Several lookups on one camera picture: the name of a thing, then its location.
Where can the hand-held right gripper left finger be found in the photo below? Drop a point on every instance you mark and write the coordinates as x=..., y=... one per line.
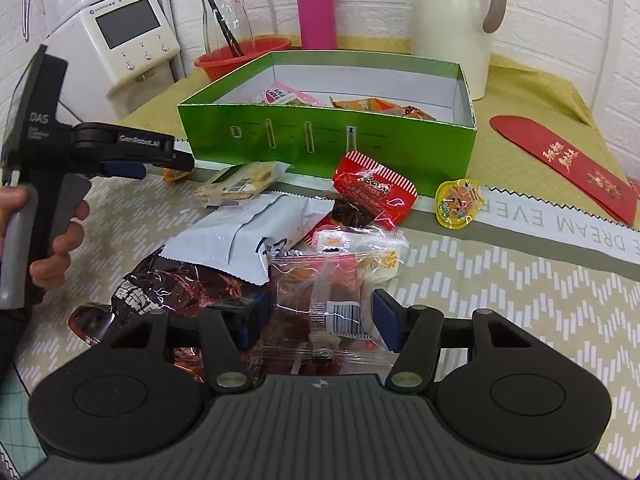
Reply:
x=252, y=320

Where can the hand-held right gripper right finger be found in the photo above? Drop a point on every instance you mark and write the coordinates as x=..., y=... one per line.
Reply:
x=385, y=320

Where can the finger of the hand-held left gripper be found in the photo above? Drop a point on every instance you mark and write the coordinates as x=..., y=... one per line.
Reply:
x=125, y=170
x=140, y=142

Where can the small orange snack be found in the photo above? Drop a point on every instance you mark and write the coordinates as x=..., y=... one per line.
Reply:
x=175, y=175

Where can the clear barcode snack packet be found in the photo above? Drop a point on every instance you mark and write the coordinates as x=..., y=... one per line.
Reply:
x=320, y=300

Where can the clear red label snack packet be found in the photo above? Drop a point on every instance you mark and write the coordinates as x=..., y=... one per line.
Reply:
x=350, y=245

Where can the dark brown snack packet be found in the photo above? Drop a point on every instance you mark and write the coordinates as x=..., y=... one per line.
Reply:
x=165, y=290

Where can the beige cracker packet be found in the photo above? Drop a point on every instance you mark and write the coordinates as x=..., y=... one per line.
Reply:
x=240, y=182

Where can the round yellow jelly cup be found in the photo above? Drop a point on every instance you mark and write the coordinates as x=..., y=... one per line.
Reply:
x=457, y=202

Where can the green cardboard box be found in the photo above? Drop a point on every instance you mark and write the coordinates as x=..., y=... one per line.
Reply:
x=320, y=140

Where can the person's left hand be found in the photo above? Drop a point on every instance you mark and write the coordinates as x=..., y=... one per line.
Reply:
x=62, y=245

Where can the white appliance with screen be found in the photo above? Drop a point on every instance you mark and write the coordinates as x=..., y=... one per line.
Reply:
x=135, y=35

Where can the red plastic basket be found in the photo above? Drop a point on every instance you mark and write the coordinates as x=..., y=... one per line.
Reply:
x=220, y=62

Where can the patterned table mat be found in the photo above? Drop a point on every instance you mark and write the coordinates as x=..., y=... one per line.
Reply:
x=500, y=300

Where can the pink white snack packet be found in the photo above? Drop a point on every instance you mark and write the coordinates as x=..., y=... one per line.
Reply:
x=280, y=95

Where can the black stick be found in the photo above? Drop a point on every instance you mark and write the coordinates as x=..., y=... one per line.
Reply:
x=220, y=15

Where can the orange snack packet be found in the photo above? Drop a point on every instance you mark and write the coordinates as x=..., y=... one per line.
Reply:
x=417, y=112
x=365, y=104

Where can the pink thermos bottle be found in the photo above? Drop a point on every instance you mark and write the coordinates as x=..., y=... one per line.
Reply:
x=315, y=15

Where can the red envelope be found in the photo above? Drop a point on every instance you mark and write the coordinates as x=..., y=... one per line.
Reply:
x=560, y=160

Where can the green cutting mat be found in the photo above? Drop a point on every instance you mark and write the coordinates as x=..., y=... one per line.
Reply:
x=15, y=410

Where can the yellow tablecloth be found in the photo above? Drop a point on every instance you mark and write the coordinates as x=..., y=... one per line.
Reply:
x=525, y=100

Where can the cream thermal jug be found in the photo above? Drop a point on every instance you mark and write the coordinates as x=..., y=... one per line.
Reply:
x=450, y=20

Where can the white wall pipe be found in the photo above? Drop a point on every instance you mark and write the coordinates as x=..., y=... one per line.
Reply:
x=602, y=60

